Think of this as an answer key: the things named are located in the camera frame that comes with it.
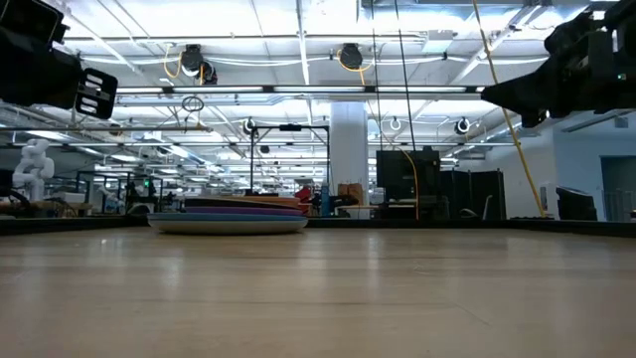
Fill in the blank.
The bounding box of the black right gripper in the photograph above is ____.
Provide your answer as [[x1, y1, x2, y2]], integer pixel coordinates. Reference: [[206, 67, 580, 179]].
[[480, 0, 636, 129]]

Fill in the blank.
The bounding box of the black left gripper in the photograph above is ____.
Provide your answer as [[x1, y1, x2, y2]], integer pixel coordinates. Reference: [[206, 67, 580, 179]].
[[0, 27, 119, 120]]

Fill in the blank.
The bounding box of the purple plastic plate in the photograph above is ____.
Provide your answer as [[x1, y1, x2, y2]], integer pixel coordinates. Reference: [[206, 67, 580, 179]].
[[184, 205, 305, 218]]

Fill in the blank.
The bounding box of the orange-brown plastic plate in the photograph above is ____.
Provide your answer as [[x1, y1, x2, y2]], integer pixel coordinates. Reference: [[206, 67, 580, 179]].
[[237, 194, 302, 205]]

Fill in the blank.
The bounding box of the black folding partition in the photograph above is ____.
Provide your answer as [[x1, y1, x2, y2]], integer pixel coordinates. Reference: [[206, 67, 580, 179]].
[[439, 169, 509, 222]]

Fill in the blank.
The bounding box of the black office chair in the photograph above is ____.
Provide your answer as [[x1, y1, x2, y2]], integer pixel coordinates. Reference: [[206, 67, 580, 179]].
[[555, 185, 599, 222]]

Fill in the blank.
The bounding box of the black monitor cabinet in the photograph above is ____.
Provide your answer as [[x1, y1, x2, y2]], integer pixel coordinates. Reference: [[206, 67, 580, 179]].
[[375, 148, 442, 221]]

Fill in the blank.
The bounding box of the white building pillar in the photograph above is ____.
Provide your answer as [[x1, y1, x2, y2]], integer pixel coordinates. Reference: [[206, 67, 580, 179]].
[[329, 100, 371, 221]]

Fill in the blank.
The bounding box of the large blue plastic plate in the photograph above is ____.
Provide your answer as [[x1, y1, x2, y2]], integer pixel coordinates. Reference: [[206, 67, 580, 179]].
[[146, 212, 310, 237]]

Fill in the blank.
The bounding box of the brown cardboard box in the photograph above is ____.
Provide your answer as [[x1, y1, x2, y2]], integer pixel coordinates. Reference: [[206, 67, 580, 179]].
[[337, 182, 366, 206]]

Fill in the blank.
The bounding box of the long ceiling light strip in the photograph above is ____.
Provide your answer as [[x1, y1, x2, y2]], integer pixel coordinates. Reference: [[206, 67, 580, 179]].
[[115, 85, 479, 95]]

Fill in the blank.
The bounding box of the yellow hanging cable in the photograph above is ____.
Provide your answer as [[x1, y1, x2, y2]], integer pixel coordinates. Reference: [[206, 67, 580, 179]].
[[470, 0, 549, 219]]

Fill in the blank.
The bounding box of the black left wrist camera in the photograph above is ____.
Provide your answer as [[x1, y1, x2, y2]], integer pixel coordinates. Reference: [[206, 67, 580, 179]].
[[0, 0, 69, 46]]

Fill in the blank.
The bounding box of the black ceiling cable reel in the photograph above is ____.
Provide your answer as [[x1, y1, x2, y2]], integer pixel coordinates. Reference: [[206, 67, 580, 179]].
[[179, 43, 220, 87], [337, 42, 367, 72]]

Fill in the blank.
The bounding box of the black hanging cable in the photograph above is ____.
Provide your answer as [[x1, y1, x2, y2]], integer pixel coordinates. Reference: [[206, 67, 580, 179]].
[[394, 0, 419, 151]]

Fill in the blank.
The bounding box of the thin yellow cable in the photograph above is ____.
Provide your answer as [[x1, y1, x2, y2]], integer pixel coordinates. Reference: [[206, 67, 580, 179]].
[[396, 145, 421, 221]]

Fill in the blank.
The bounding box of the black aluminium table frame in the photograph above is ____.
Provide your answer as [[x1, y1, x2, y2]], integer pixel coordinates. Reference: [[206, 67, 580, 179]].
[[0, 215, 636, 238]]

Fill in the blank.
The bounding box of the black frame stand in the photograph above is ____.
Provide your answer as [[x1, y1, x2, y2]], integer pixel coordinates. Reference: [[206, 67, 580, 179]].
[[248, 123, 332, 196]]

